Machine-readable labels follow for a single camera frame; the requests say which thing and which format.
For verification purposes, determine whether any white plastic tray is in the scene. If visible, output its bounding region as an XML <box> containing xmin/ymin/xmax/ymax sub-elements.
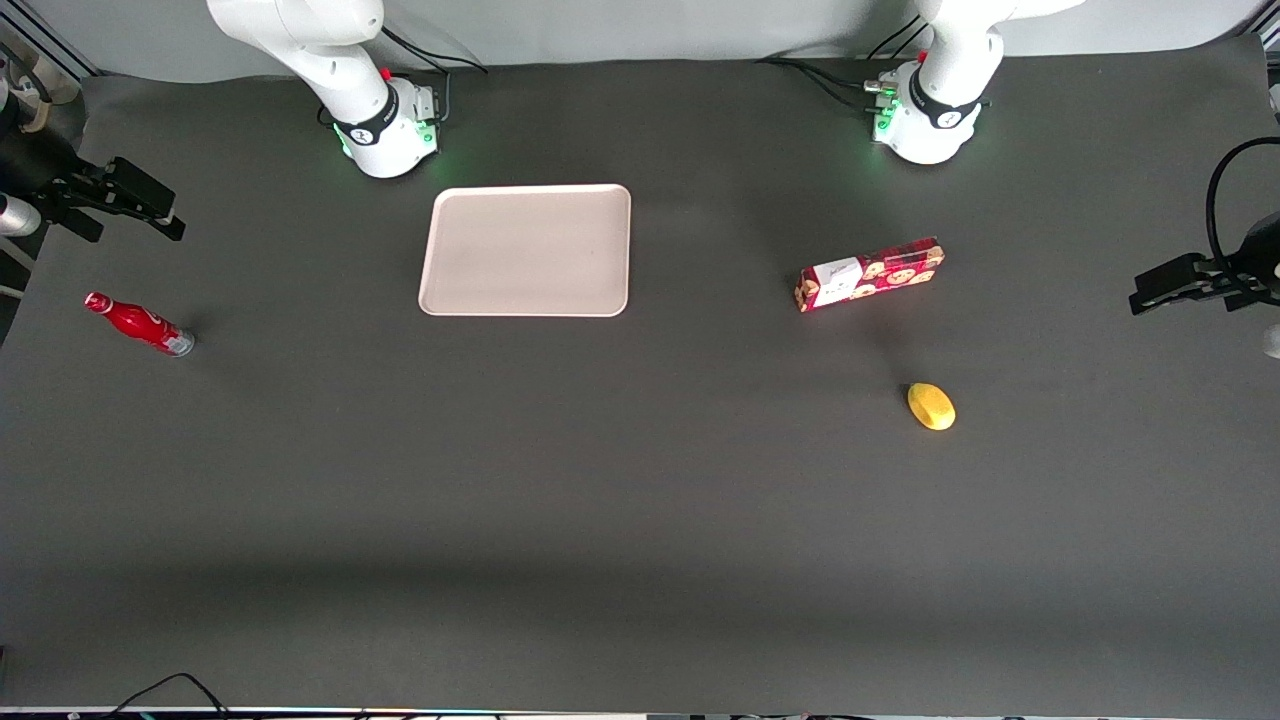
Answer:
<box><xmin>417</xmin><ymin>183</ymin><xmax>633</xmax><ymax>319</ymax></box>

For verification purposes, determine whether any red coke bottle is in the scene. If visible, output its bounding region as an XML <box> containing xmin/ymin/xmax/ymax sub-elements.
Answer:
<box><xmin>84</xmin><ymin>291</ymin><xmax>196</xmax><ymax>358</ymax></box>

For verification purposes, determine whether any black looped cable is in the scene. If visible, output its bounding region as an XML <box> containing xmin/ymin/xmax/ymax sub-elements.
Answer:
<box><xmin>1205</xmin><ymin>136</ymin><xmax>1280</xmax><ymax>283</ymax></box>

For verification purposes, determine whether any aluminium frame profile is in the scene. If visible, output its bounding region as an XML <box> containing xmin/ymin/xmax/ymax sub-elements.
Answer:
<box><xmin>0</xmin><ymin>14</ymin><xmax>101</xmax><ymax>83</ymax></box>

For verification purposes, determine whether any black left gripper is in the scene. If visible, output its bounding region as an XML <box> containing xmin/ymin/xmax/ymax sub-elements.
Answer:
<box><xmin>1129</xmin><ymin>213</ymin><xmax>1280</xmax><ymax>317</ymax></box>

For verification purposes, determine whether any thin black cable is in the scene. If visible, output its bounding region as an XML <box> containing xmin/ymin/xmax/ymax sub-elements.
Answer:
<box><xmin>104</xmin><ymin>672</ymin><xmax>233</xmax><ymax>719</ymax></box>

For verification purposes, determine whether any yellow lemon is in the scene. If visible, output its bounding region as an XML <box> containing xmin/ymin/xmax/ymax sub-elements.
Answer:
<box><xmin>906</xmin><ymin>382</ymin><xmax>958</xmax><ymax>432</ymax></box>

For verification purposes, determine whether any red cookie box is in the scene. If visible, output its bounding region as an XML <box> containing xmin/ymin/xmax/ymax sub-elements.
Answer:
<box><xmin>794</xmin><ymin>236</ymin><xmax>947</xmax><ymax>314</ymax></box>

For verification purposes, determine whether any black cable bundle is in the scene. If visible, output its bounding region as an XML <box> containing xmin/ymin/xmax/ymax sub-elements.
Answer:
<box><xmin>756</xmin><ymin>14</ymin><xmax>933</xmax><ymax>113</ymax></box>
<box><xmin>378</xmin><ymin>24</ymin><xmax>491</xmax><ymax>123</ymax></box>

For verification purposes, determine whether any dark grey table cloth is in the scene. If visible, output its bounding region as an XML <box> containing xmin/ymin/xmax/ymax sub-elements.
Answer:
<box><xmin>0</xmin><ymin>35</ymin><xmax>1280</xmax><ymax>717</ymax></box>

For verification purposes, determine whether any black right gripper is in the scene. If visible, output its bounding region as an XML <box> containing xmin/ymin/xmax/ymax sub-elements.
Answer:
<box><xmin>0</xmin><ymin>102</ymin><xmax>187</xmax><ymax>242</ymax></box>

